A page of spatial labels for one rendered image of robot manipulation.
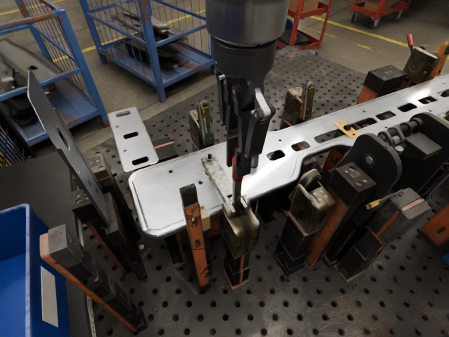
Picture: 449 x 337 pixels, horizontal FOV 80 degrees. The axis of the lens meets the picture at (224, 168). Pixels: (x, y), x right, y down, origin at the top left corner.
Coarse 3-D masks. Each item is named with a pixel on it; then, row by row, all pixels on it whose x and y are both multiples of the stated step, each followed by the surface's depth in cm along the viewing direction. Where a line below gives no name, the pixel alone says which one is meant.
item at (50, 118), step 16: (32, 80) 40; (32, 96) 38; (48, 112) 43; (48, 128) 40; (64, 128) 50; (64, 144) 46; (64, 160) 42; (80, 160) 54; (80, 176) 49; (96, 192) 59; (96, 208) 53
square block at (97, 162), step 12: (84, 156) 67; (96, 156) 67; (96, 168) 65; (108, 168) 68; (108, 180) 67; (108, 192) 70; (120, 192) 81; (120, 204) 76; (132, 216) 92; (132, 228) 86
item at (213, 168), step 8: (208, 160) 64; (216, 160) 65; (208, 168) 63; (216, 168) 63; (208, 176) 64; (216, 176) 61; (224, 176) 61; (216, 184) 60; (224, 184) 60; (232, 184) 60; (224, 192) 58; (232, 192) 58; (224, 200) 57; (232, 208) 56; (232, 216) 56
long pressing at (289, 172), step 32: (384, 96) 96; (416, 96) 96; (448, 96) 96; (288, 128) 84; (320, 128) 84; (384, 128) 84; (192, 160) 75; (224, 160) 75; (288, 160) 75; (160, 192) 67; (256, 192) 67; (160, 224) 61
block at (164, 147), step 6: (162, 138) 84; (168, 138) 84; (156, 144) 82; (162, 144) 82; (168, 144) 82; (156, 150) 80; (162, 150) 80; (168, 150) 80; (174, 150) 80; (162, 156) 78; (168, 156) 78; (174, 156) 80; (156, 162) 85
